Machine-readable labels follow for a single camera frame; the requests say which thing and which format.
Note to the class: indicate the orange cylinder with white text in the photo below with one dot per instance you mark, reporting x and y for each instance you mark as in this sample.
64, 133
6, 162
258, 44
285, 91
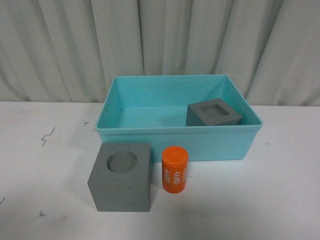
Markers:
174, 162

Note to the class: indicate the gray cube with round hole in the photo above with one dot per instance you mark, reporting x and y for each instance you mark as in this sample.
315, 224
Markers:
120, 180

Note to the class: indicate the light blue plastic box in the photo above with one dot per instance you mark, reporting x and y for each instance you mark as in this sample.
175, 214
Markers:
153, 109

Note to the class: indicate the white pleated curtain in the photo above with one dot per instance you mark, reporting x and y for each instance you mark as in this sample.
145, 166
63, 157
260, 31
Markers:
70, 50

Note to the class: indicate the gray cube with square hole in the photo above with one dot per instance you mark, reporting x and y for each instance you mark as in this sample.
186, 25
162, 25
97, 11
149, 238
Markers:
213, 112

